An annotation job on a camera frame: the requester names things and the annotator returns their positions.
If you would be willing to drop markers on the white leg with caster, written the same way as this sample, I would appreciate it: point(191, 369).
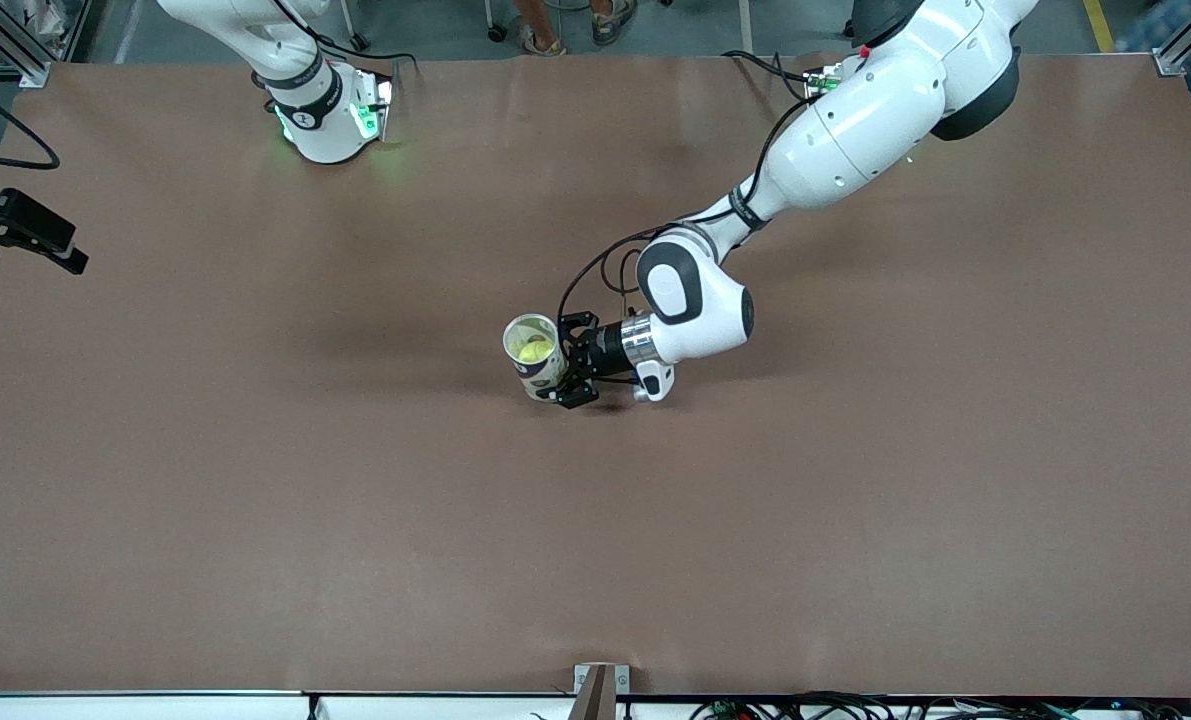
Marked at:
point(495, 35)

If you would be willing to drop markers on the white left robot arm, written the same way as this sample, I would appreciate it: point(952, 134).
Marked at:
point(865, 120)

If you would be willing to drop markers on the clear tennis ball can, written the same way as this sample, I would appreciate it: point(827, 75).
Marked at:
point(547, 378)

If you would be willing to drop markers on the yellow tennis ball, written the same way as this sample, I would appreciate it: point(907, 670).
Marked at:
point(535, 351)

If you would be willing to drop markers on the bare leg with sandal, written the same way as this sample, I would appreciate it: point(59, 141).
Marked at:
point(540, 30)
point(615, 20)

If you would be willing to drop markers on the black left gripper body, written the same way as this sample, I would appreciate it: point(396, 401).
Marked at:
point(603, 353)

